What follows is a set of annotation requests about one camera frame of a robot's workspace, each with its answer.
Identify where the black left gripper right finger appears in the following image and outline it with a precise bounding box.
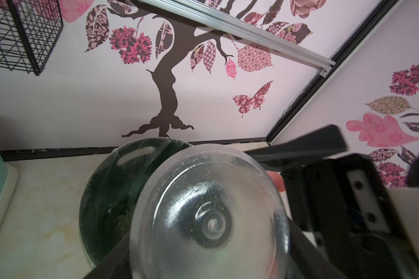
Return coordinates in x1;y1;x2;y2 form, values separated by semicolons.
288;219;347;279

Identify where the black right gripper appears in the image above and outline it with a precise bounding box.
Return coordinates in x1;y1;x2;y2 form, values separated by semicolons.
246;124;419;279

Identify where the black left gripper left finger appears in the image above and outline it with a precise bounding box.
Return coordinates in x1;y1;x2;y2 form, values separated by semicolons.
84;232;132;279

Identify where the black trash bin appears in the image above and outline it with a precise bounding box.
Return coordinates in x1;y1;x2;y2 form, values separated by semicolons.
78;136;194;267

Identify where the oatmeal jar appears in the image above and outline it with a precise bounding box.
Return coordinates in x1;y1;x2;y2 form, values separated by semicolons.
130;144;290;279

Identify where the pink plastic cup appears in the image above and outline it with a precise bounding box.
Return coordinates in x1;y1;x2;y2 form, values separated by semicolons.
267;171;286;193

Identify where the back aluminium rail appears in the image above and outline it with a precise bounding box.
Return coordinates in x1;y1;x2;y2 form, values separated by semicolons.
144;0;336;76

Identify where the black wire basket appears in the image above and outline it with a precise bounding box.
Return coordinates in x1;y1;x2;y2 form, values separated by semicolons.
0;0;64;76

